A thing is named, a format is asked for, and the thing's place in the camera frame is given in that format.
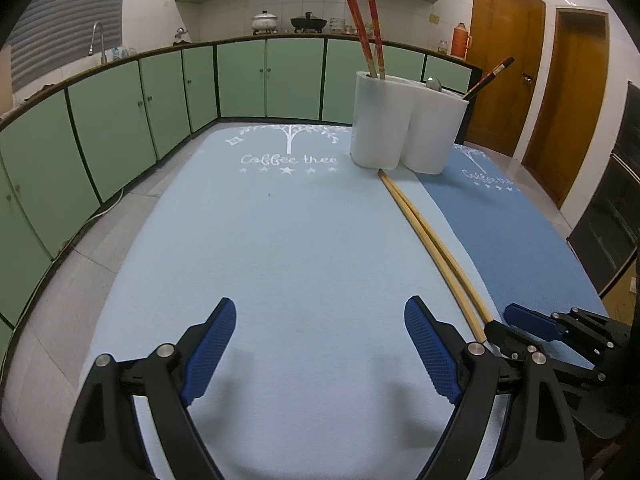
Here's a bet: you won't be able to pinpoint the darker blue printed mat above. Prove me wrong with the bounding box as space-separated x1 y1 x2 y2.
417 142 609 376

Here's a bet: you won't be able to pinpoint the white two-compartment utensil holder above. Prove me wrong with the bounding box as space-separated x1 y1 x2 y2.
349 71 470 175

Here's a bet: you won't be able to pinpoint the grey window blind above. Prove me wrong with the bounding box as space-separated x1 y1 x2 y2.
10 0 126 94

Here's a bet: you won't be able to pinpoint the white lidded pot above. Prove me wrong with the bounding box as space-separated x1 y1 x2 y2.
251 10 279 35

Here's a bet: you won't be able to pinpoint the bamboo chopstick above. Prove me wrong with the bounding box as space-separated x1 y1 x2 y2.
377 169 489 345
381 168 496 326

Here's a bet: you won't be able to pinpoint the dark chopstick with red tip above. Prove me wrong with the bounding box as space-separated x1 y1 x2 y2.
465 62 513 100
462 56 515 98

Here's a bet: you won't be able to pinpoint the white power cord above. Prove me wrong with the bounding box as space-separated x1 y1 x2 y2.
57 187 126 257

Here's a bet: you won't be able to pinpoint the black glass-front cabinet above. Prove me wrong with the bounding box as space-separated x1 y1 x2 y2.
567 80 640 296

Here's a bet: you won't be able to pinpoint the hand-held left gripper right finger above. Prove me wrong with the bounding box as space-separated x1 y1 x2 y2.
404 296 586 480

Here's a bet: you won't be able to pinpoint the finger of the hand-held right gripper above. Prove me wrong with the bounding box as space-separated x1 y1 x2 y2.
504 303 617 347
484 320 551 361

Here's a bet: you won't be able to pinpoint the light blue printed mat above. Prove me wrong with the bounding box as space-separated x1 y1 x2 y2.
77 122 506 480

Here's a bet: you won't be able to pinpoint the wooden door with handle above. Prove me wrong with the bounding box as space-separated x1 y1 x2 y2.
457 0 547 157

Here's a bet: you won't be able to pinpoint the metal sink faucet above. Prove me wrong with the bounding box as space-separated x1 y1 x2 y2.
89 22 109 65

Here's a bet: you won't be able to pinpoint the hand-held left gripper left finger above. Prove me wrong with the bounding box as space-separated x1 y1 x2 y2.
57 297 237 480

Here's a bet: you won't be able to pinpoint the orange thermos flask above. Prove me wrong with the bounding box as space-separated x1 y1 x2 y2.
451 22 469 57

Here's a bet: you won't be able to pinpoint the plain wooden door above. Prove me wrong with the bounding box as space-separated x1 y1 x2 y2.
521 7 611 208

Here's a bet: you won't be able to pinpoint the green lower kitchen cabinets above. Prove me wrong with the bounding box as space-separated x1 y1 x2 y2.
0 35 481 331

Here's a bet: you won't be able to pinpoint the black wok with lid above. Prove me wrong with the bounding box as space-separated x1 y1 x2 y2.
291 12 329 34

